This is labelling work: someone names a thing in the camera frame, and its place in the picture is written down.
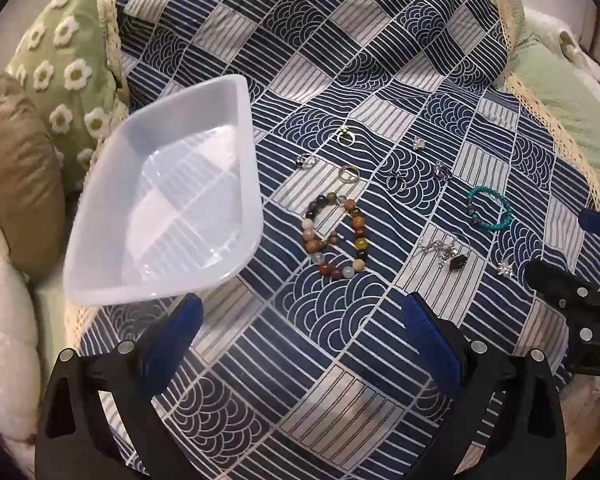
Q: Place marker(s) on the green quilt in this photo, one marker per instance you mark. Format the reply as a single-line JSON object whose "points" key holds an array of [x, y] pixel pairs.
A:
{"points": [[560, 90]]}

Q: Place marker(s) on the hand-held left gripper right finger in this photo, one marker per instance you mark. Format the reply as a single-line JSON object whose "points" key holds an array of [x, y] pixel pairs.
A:
{"points": [[435, 345]]}

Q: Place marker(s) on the green flower pillow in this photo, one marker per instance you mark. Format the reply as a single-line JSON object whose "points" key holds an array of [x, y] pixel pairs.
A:
{"points": [[65, 75]]}

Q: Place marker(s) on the white plush cushion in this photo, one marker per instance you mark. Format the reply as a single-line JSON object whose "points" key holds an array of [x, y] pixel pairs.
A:
{"points": [[5, 335]]}

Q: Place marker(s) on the small silver charm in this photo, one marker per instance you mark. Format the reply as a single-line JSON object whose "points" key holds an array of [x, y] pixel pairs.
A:
{"points": [[419, 144]]}

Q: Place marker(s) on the white fluffy plush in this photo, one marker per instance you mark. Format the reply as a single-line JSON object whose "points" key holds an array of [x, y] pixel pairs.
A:
{"points": [[587, 50]]}

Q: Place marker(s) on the brown pillow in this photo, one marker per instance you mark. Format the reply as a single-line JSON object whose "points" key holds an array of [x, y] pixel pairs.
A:
{"points": [[15, 170]]}

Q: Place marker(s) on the white plastic tray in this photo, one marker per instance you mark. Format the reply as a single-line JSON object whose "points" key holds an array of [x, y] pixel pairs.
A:
{"points": [[170, 185]]}

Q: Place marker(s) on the blue patchwork blanket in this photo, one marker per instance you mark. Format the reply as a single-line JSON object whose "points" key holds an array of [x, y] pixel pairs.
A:
{"points": [[330, 60]]}

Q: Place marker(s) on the silver star charm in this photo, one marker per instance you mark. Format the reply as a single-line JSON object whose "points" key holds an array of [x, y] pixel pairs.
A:
{"points": [[505, 269]]}

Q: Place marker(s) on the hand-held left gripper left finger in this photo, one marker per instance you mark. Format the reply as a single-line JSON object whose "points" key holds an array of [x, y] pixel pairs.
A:
{"points": [[172, 345]]}

